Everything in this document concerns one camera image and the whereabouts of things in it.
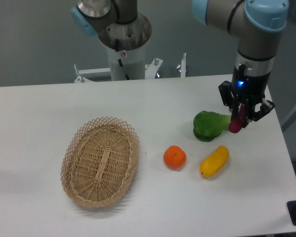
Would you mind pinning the woven wicker basket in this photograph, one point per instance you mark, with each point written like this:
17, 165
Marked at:
100, 162

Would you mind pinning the purple-red sweet potato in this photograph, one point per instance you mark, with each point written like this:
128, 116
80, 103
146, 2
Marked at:
237, 123

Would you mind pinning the orange tangerine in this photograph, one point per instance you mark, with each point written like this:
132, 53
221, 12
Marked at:
174, 157

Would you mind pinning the green leafy vegetable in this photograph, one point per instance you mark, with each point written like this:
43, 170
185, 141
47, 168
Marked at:
209, 125

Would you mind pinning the white metal mounting frame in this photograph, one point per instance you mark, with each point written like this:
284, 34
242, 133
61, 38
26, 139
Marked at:
153, 70

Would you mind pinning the yellow mango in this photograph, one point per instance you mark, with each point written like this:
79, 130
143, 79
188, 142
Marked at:
214, 162

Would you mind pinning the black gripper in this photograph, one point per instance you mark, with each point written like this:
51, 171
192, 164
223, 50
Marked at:
249, 85

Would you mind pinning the grey robot arm, blue caps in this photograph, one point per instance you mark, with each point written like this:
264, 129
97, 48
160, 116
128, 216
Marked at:
258, 24

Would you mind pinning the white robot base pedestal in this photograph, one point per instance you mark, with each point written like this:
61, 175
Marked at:
132, 60

